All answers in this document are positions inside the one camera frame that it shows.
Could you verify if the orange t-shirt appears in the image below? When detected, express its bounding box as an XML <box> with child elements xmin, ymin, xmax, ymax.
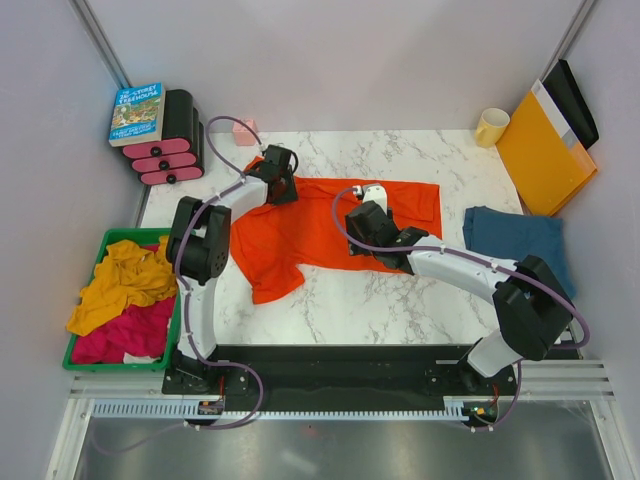
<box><xmin>230</xmin><ymin>176</ymin><xmax>442</xmax><ymax>304</ymax></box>

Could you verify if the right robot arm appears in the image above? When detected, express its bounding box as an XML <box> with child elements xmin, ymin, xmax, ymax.
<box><xmin>345</xmin><ymin>201</ymin><xmax>575</xmax><ymax>394</ymax></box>

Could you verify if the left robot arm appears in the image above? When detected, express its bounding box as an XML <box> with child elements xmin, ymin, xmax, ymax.
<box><xmin>166</xmin><ymin>145</ymin><xmax>299</xmax><ymax>393</ymax></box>

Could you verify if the small pink box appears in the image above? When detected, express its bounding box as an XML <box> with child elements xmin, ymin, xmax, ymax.
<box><xmin>232</xmin><ymin>119</ymin><xmax>259</xmax><ymax>147</ymax></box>

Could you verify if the folded blue t-shirt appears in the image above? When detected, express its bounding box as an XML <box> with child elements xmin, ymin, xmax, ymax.
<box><xmin>462</xmin><ymin>206</ymin><xmax>576</xmax><ymax>299</ymax></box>

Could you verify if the yellow mug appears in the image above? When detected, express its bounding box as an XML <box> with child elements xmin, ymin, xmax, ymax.
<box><xmin>474</xmin><ymin>107</ymin><xmax>510</xmax><ymax>148</ymax></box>

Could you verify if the green plastic bin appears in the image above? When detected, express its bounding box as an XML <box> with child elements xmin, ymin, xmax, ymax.
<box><xmin>63</xmin><ymin>228</ymin><xmax>180</xmax><ymax>372</ymax></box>

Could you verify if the blue treehouse paperback book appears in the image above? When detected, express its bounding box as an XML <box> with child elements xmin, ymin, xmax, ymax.
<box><xmin>108</xmin><ymin>82</ymin><xmax>166</xmax><ymax>148</ymax></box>

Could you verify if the orange folder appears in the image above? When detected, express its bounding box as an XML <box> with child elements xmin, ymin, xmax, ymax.
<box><xmin>497</xmin><ymin>90</ymin><xmax>598</xmax><ymax>216</ymax></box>

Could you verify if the yellow t-shirt in bin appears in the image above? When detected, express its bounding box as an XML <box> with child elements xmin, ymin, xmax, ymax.
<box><xmin>66</xmin><ymin>235</ymin><xmax>178</xmax><ymax>337</ymax></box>

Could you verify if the magenta t-shirt in bin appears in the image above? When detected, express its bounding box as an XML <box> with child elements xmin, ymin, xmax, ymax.
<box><xmin>71</xmin><ymin>297</ymin><xmax>176</xmax><ymax>365</ymax></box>

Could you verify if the white grey folder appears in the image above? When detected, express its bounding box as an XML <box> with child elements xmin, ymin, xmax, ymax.
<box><xmin>531</xmin><ymin>80</ymin><xmax>579</xmax><ymax>149</ymax></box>

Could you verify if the black folder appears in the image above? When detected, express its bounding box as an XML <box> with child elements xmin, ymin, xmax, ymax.
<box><xmin>542</xmin><ymin>59</ymin><xmax>599</xmax><ymax>149</ymax></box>

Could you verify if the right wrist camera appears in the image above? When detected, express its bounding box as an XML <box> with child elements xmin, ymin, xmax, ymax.
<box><xmin>361</xmin><ymin>183</ymin><xmax>388</xmax><ymax>213</ymax></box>

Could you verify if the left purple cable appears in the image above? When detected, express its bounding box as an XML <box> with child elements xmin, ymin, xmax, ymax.
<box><xmin>90</xmin><ymin>115</ymin><xmax>269</xmax><ymax>455</ymax></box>

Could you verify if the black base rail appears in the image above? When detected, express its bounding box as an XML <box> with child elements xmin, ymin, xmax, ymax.
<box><xmin>162</xmin><ymin>345</ymin><xmax>516</xmax><ymax>410</ymax></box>

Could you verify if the left aluminium frame post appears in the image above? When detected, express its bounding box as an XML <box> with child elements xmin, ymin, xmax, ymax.
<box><xmin>69</xmin><ymin>0</ymin><xmax>131</xmax><ymax>88</ymax></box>

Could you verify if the aluminium frame post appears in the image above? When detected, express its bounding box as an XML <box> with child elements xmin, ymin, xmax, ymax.
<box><xmin>547</xmin><ymin>0</ymin><xmax>600</xmax><ymax>69</ymax></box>
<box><xmin>69</xmin><ymin>0</ymin><xmax>131</xmax><ymax>88</ymax></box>

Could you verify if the grey slotted cable duct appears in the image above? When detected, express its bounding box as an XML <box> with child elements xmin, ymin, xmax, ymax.
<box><xmin>91</xmin><ymin>397</ymin><xmax>469</xmax><ymax>421</ymax></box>

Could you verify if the right aluminium frame post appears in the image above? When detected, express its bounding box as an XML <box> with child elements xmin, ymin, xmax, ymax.
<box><xmin>547</xmin><ymin>0</ymin><xmax>600</xmax><ymax>69</ymax></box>

